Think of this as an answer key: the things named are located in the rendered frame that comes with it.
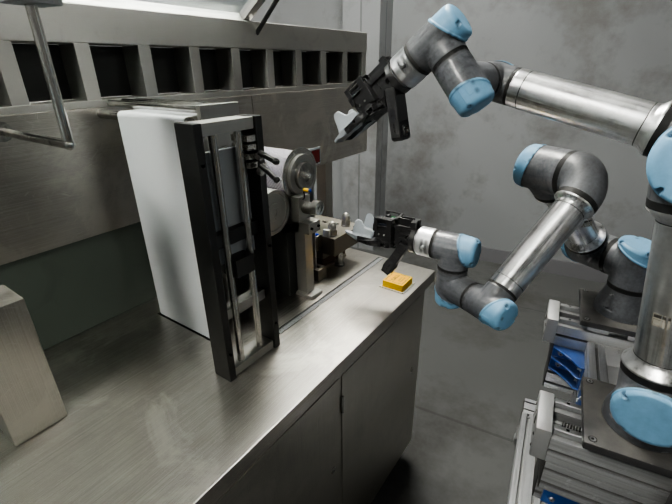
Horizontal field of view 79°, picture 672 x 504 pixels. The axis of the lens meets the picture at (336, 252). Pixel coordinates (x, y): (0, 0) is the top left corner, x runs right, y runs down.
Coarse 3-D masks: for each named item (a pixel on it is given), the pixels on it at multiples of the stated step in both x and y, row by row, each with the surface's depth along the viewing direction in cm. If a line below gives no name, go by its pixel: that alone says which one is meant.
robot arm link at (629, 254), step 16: (624, 240) 120; (640, 240) 120; (608, 256) 122; (624, 256) 118; (640, 256) 115; (608, 272) 124; (624, 272) 119; (640, 272) 116; (624, 288) 120; (640, 288) 118
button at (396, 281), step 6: (390, 276) 128; (396, 276) 128; (402, 276) 128; (408, 276) 128; (384, 282) 126; (390, 282) 125; (396, 282) 124; (402, 282) 124; (408, 282) 125; (390, 288) 125; (396, 288) 124; (402, 288) 123
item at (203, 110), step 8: (112, 104) 97; (120, 104) 95; (128, 104) 94; (136, 104) 92; (144, 104) 90; (152, 104) 89; (160, 104) 87; (168, 104) 86; (176, 104) 85; (184, 104) 88; (192, 104) 86; (200, 104) 85; (208, 104) 81; (216, 104) 82; (224, 104) 84; (232, 104) 85; (152, 112) 89; (160, 112) 88; (168, 112) 88; (176, 112) 88; (184, 112) 88; (192, 112) 82; (200, 112) 80; (208, 112) 81; (216, 112) 83; (224, 112) 84; (232, 112) 86
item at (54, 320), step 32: (32, 256) 93; (64, 256) 99; (96, 256) 105; (128, 256) 112; (32, 288) 95; (64, 288) 101; (96, 288) 107; (128, 288) 115; (32, 320) 96; (64, 320) 102; (96, 320) 109
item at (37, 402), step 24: (0, 288) 73; (0, 312) 68; (24, 312) 70; (0, 336) 68; (24, 336) 71; (0, 360) 69; (24, 360) 72; (0, 384) 70; (24, 384) 73; (48, 384) 76; (0, 408) 71; (24, 408) 74; (48, 408) 78; (24, 432) 75
